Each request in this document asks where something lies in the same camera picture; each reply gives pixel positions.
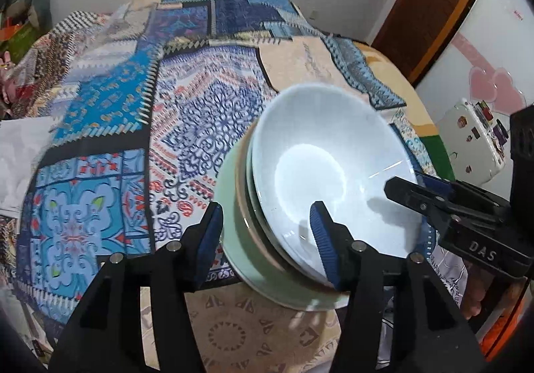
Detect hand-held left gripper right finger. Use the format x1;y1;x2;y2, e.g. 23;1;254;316
309;201;487;373

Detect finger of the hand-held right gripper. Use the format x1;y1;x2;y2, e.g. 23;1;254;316
384;176;455;229
415;170;510;213

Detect white bowl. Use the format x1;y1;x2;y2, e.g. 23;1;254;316
251;83;425;288

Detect pink bowl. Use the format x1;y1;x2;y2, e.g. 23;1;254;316
234;131;326;291

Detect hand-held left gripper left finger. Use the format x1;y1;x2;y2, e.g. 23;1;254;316
49;202;224;373

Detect pink heart wall decal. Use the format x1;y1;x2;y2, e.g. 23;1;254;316
453;33;528;107

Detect orange garment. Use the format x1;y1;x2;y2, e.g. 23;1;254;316
480;302;527;359

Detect blue patchwork blanket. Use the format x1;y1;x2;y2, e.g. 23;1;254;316
12;0;439;373

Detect green bag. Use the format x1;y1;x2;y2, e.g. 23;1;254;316
0;23;46;65

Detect person's right hand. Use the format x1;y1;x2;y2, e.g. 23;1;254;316
459;265;495;319

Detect white paper sheets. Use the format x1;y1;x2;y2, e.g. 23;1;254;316
0;118;57;211

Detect green plate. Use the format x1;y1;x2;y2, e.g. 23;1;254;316
212;139;349;312

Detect green bowl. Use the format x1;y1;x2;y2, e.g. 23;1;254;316
245;127;334;289

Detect white suitcase with stickers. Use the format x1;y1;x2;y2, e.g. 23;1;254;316
438;100;512;186

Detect brown wooden door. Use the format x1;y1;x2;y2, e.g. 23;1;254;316
371;0;495;86

